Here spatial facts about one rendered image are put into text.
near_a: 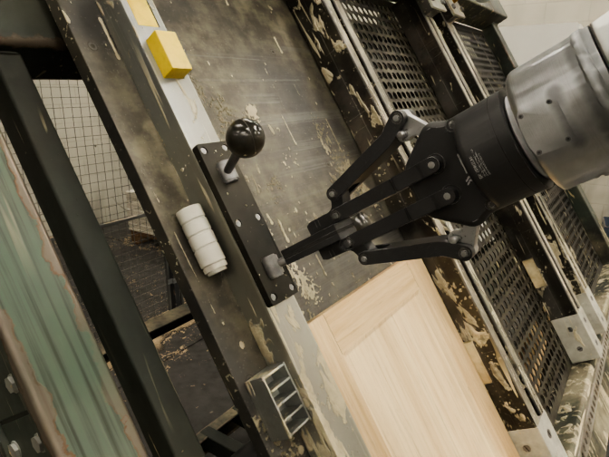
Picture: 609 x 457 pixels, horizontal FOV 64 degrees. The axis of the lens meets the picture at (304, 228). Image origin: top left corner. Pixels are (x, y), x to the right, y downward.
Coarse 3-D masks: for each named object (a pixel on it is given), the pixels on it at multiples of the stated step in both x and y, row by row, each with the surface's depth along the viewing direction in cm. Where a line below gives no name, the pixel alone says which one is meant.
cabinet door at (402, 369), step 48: (384, 288) 76; (432, 288) 87; (336, 336) 64; (384, 336) 72; (432, 336) 81; (384, 384) 67; (432, 384) 76; (480, 384) 86; (384, 432) 64; (432, 432) 71; (480, 432) 80
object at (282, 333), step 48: (96, 0) 58; (144, 48) 56; (144, 96) 57; (192, 96) 58; (192, 144) 55; (192, 192) 56; (240, 288) 56; (288, 336) 55; (336, 384) 57; (336, 432) 54
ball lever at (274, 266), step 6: (354, 216) 52; (360, 216) 53; (366, 216) 53; (354, 222) 52; (360, 222) 52; (366, 222) 53; (360, 228) 52; (264, 258) 55; (270, 258) 54; (276, 258) 55; (282, 258) 55; (264, 264) 55; (270, 264) 54; (276, 264) 55; (282, 264) 55; (270, 270) 54; (276, 270) 54; (282, 270) 55; (270, 276) 54; (276, 276) 55
